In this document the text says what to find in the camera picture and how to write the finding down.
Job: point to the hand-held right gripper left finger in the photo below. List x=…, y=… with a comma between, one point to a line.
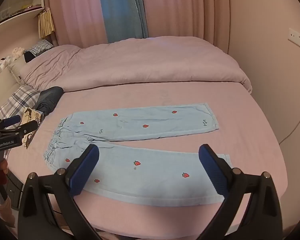
x=85, y=170

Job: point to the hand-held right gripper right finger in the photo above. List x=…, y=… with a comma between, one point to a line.
x=212, y=170

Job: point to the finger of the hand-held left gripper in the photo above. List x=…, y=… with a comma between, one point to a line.
x=27, y=128
x=11, y=120

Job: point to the light blue strawberry pants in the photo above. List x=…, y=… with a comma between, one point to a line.
x=152, y=180

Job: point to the person's left forearm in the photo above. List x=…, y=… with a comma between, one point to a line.
x=1, y=211

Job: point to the beige patterned cloth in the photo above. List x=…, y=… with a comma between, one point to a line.
x=31, y=113

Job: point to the grey plaid pillow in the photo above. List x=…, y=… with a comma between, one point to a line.
x=17, y=100

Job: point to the pink padded headboard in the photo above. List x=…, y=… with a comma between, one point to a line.
x=0, y=90

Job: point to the dark blue folded clothing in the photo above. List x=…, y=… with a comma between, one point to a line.
x=50, y=97

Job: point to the dark furniture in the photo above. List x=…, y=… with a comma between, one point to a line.
x=15, y=190

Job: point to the white lace pillow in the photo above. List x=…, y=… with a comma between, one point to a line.
x=15, y=71

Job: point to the white plush toy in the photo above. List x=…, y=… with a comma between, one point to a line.
x=18, y=51
x=2, y=65

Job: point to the dark checked pillow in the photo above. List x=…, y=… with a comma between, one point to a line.
x=41, y=46

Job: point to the yellow hanging tassel cloth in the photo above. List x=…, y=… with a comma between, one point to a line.
x=46, y=23

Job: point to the pink pillow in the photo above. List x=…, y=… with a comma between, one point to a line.
x=140, y=62

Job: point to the pink curtain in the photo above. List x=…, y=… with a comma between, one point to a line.
x=72, y=10
x=180, y=7

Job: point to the blue curtain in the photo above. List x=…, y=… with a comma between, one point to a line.
x=120, y=10

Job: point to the white wall shelf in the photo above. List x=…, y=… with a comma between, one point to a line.
x=15, y=17

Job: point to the white wall socket strip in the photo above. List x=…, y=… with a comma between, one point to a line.
x=298, y=38

